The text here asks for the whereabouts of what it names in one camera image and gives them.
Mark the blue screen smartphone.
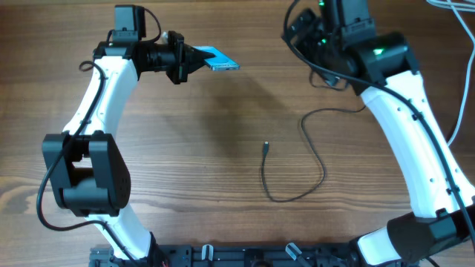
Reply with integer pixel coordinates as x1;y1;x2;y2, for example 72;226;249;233
195;46;240;71

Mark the black usb charging cable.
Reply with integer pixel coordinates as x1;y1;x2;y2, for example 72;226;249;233
261;105;367;203

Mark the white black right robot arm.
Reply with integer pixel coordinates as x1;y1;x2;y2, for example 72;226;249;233
283;1;474;266

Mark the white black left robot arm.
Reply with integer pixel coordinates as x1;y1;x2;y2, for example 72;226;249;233
36;30;228;266

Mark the white power strip cord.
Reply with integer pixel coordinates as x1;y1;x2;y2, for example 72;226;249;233
426;0;475;148

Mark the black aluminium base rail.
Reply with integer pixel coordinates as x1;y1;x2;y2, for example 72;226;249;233
88;243;420;267

